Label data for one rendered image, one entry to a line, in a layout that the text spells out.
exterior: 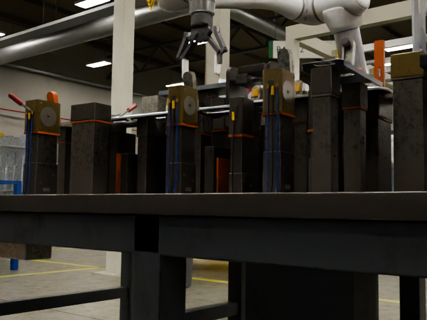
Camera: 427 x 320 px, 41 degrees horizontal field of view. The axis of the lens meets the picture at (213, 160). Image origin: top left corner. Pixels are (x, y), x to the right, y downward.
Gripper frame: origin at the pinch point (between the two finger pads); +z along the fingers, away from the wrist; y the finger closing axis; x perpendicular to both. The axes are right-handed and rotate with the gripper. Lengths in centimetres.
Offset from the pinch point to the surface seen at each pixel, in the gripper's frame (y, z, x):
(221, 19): 431, -283, -650
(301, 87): -30.6, 5.3, -15.0
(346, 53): -46.1, -4.3, -15.7
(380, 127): -63, 23, 4
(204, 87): 17.2, -1.8, -26.5
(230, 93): -2.5, 4.3, -15.2
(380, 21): 135, -214, -602
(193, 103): -9.1, 13.7, 16.1
